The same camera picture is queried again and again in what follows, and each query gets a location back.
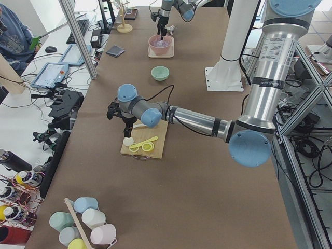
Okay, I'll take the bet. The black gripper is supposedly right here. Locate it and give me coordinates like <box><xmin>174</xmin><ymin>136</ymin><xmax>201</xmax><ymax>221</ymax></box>
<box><xmin>122</xmin><ymin>117</ymin><xmax>136</xmax><ymax>137</ymax></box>
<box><xmin>157</xmin><ymin>14</ymin><xmax>169</xmax><ymax>39</ymax></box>

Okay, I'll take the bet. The white ceramic spoon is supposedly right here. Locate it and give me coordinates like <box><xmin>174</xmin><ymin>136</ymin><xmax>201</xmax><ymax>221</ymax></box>
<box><xmin>133</xmin><ymin>123</ymin><xmax>147</xmax><ymax>129</ymax></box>

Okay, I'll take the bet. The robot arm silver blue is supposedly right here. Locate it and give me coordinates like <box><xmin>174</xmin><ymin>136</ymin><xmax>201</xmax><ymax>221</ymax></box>
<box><xmin>116</xmin><ymin>1</ymin><xmax>319</xmax><ymax>167</ymax></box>
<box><xmin>150</xmin><ymin>0</ymin><xmax>210</xmax><ymax>40</ymax></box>

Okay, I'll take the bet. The metal ice scoop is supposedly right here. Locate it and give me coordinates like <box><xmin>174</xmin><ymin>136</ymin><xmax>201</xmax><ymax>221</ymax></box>
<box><xmin>166</xmin><ymin>25</ymin><xmax>176</xmax><ymax>36</ymax></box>

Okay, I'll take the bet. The pile of clear ice cubes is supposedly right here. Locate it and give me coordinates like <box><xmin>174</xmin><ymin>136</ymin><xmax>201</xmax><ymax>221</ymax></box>
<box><xmin>151</xmin><ymin>38</ymin><xmax>170</xmax><ymax>48</ymax></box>

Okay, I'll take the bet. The pink bowl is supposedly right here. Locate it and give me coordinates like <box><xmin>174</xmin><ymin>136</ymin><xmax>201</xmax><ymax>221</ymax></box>
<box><xmin>148</xmin><ymin>35</ymin><xmax>174</xmax><ymax>56</ymax></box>

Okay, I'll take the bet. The yellow plastic spoon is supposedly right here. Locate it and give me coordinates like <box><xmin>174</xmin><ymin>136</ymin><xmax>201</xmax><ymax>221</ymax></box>
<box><xmin>129</xmin><ymin>136</ymin><xmax>158</xmax><ymax>148</ymax></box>

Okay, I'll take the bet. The mint green bowl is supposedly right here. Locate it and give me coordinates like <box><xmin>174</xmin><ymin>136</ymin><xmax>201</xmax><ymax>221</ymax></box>
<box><xmin>151</xmin><ymin>66</ymin><xmax>170</xmax><ymax>81</ymax></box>

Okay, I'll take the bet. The bamboo cutting board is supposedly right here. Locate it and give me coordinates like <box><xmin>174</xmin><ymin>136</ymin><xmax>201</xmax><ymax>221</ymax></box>
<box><xmin>120</xmin><ymin>120</ymin><xmax>168</xmax><ymax>159</ymax></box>

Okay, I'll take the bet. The beige tray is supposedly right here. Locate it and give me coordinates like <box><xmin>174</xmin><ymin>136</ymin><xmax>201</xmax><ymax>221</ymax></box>
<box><xmin>147</xmin><ymin>35</ymin><xmax>174</xmax><ymax>58</ymax></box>

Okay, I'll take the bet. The dark tray with items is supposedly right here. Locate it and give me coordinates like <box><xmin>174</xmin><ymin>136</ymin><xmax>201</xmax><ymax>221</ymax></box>
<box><xmin>124</xmin><ymin>8</ymin><xmax>138</xmax><ymax>20</ymax></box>

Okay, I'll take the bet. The wooden cup tree stand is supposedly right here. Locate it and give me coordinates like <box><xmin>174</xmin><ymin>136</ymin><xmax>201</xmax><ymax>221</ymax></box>
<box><xmin>112</xmin><ymin>0</ymin><xmax>133</xmax><ymax>33</ymax></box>

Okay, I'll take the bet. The grey folded cloth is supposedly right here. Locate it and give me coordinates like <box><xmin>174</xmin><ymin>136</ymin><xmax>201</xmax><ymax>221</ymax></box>
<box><xmin>106</xmin><ymin>45</ymin><xmax>126</xmax><ymax>58</ymax></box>

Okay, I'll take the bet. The black power adapter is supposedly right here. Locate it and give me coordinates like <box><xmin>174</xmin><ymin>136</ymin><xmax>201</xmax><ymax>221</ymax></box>
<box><xmin>90</xmin><ymin>29</ymin><xmax>103</xmax><ymax>49</ymax></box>

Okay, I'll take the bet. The black keyboard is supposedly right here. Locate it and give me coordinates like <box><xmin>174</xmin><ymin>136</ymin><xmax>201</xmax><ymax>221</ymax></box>
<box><xmin>66</xmin><ymin>19</ymin><xmax>90</xmax><ymax>45</ymax></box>

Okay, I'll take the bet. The light blue cup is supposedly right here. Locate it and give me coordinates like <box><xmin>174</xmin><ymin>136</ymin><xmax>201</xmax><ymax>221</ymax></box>
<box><xmin>74</xmin><ymin>197</ymin><xmax>98</xmax><ymax>214</ymax></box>

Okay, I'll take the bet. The black flat bar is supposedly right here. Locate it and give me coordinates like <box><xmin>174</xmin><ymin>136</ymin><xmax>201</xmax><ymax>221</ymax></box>
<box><xmin>39</xmin><ymin>131</ymin><xmax>71</xmax><ymax>199</ymax></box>

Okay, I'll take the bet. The far teach pendant tablet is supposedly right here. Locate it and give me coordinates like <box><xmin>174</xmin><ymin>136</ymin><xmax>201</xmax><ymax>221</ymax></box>
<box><xmin>59</xmin><ymin>44</ymin><xmax>84</xmax><ymax>66</ymax></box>

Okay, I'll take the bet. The teach pendant tablet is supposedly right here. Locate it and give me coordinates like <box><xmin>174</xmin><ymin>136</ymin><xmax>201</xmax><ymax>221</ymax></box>
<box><xmin>59</xmin><ymin>44</ymin><xmax>84</xmax><ymax>66</ymax></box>
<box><xmin>30</xmin><ymin>63</ymin><xmax>69</xmax><ymax>89</ymax></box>

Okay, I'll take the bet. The near teach pendant tablet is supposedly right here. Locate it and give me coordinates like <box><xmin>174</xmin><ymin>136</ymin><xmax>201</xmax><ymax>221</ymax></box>
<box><xmin>30</xmin><ymin>63</ymin><xmax>69</xmax><ymax>89</ymax></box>

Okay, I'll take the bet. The white cup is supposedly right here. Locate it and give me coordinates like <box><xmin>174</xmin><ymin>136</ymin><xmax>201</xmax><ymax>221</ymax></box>
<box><xmin>81</xmin><ymin>208</ymin><xmax>106</xmax><ymax>230</ymax></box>

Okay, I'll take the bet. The pink cup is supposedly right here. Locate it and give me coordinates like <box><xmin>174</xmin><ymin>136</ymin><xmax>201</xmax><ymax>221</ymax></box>
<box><xmin>90</xmin><ymin>224</ymin><xmax>117</xmax><ymax>245</ymax></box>

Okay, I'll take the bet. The yellow sauce bottle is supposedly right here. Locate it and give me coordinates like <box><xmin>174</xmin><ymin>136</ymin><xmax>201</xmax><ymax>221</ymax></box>
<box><xmin>17</xmin><ymin>171</ymin><xmax>43</xmax><ymax>187</ymax></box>

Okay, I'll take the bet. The black computer mouse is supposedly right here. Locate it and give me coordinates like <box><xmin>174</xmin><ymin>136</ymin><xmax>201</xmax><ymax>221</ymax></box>
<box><xmin>45</xmin><ymin>46</ymin><xmax>57</xmax><ymax>53</ymax></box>

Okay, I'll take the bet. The mint green cup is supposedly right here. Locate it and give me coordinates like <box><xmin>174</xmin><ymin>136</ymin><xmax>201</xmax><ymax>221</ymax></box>
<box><xmin>49</xmin><ymin>212</ymin><xmax>74</xmax><ymax>232</ymax></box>

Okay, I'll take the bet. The grey blue cup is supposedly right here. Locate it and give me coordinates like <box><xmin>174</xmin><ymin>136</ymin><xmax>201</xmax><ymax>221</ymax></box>
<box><xmin>59</xmin><ymin>227</ymin><xmax>81</xmax><ymax>246</ymax></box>

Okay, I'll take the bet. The black thermos bottle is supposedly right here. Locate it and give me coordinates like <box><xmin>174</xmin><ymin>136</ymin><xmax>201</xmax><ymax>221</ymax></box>
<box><xmin>1</xmin><ymin>149</ymin><xmax>32</xmax><ymax>172</ymax></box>

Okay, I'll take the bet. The yellow cup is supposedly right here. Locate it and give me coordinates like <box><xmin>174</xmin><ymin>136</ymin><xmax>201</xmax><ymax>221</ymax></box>
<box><xmin>67</xmin><ymin>238</ymin><xmax>87</xmax><ymax>249</ymax></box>

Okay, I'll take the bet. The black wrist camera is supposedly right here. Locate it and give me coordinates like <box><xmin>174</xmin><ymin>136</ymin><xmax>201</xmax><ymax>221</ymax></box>
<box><xmin>150</xmin><ymin>12</ymin><xmax>159</xmax><ymax>22</ymax></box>
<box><xmin>106</xmin><ymin>102</ymin><xmax>122</xmax><ymax>120</ymax></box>

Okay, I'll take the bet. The black stand bracket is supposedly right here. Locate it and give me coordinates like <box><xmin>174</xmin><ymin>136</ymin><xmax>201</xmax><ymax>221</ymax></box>
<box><xmin>48</xmin><ymin>90</ymin><xmax>84</xmax><ymax>118</ymax></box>

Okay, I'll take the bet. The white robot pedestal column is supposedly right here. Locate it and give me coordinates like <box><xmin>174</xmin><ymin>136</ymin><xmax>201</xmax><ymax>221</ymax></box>
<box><xmin>205</xmin><ymin>0</ymin><xmax>260</xmax><ymax>92</ymax></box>

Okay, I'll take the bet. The aluminium frame post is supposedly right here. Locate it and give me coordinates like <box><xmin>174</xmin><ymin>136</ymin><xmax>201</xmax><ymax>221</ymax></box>
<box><xmin>58</xmin><ymin>0</ymin><xmax>97</xmax><ymax>80</ymax></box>

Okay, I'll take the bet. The copper wire bottle rack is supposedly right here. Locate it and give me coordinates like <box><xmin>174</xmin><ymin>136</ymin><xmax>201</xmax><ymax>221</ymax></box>
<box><xmin>1</xmin><ymin>170</ymin><xmax>45</xmax><ymax>229</ymax></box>

